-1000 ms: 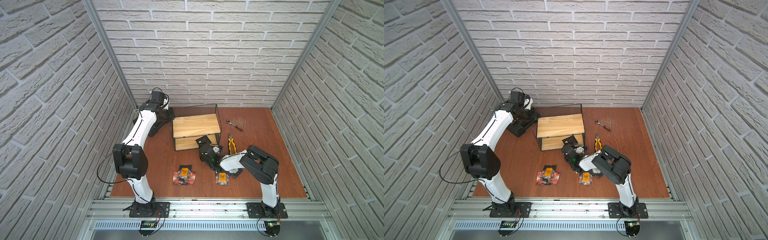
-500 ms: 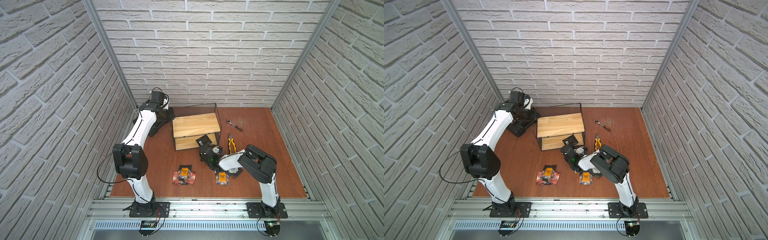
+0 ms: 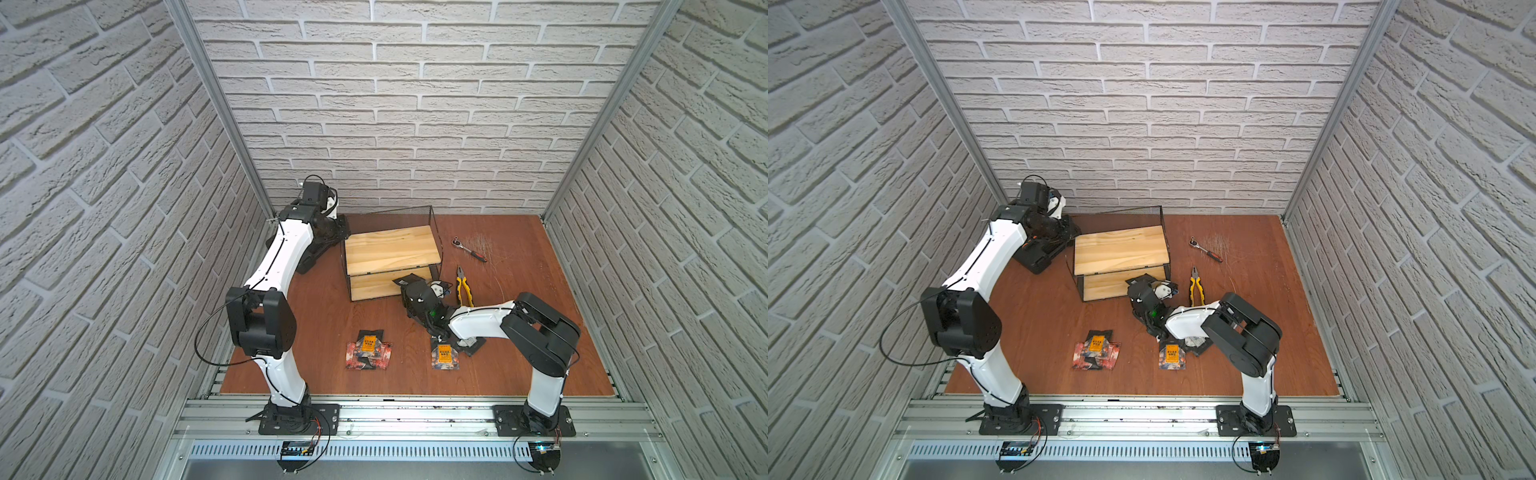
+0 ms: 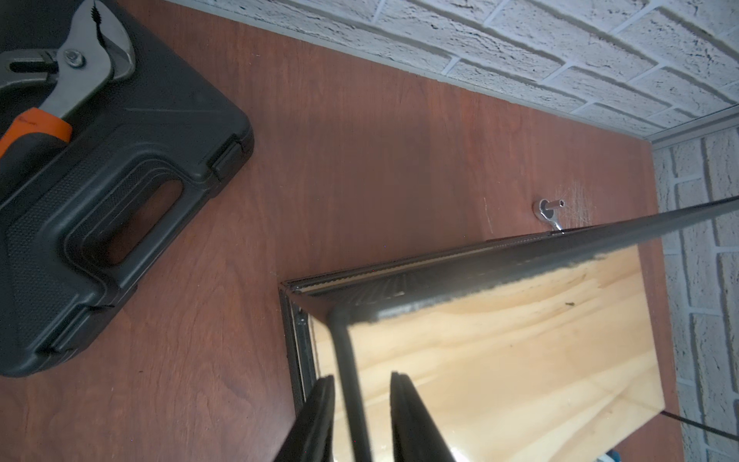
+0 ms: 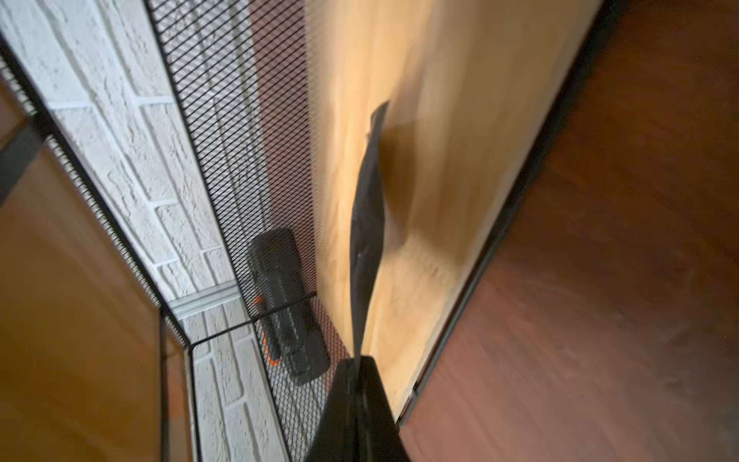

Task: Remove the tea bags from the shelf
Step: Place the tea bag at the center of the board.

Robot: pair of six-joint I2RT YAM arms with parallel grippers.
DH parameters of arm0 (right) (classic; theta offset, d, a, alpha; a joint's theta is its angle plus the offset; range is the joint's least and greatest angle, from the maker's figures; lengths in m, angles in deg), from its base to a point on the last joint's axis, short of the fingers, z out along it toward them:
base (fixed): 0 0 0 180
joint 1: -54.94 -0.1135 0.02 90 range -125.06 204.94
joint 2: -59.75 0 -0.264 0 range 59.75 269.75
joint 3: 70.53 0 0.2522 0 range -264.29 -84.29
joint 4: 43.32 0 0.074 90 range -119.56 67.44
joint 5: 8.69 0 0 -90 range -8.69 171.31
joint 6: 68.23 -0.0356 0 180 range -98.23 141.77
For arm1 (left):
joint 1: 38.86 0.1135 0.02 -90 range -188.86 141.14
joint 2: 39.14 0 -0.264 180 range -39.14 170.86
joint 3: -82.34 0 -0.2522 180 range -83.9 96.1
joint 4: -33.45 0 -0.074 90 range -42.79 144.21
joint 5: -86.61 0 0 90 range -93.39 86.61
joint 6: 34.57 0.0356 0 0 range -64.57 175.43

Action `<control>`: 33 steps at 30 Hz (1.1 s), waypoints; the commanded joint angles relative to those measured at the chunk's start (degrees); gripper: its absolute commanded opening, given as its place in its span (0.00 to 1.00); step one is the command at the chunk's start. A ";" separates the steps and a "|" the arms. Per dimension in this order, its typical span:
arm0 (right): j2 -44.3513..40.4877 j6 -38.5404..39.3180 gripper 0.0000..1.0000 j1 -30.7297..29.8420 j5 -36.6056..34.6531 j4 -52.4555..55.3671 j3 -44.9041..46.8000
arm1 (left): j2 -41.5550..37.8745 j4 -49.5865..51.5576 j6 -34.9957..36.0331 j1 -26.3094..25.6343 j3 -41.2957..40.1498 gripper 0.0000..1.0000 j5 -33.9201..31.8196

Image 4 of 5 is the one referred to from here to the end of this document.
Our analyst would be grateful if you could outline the orange handled groove pliers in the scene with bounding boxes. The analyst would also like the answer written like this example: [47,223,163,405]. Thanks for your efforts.
[1,1,136,198]

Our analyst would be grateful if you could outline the red handled ratchet wrench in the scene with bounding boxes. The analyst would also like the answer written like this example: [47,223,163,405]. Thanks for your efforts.
[532,198,566,232]

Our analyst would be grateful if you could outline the black orange tool bag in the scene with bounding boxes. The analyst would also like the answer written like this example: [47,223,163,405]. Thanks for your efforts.
[1,1,254,377]

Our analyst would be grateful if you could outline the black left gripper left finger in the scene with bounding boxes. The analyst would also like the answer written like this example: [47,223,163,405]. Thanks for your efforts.
[274,375,336,462]

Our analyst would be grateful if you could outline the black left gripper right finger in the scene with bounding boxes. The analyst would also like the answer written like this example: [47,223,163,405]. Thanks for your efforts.
[390,372,454,462]

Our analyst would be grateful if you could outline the wooden two-tier wire shelf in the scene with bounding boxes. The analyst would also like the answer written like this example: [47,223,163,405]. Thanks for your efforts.
[279,198,738,461]

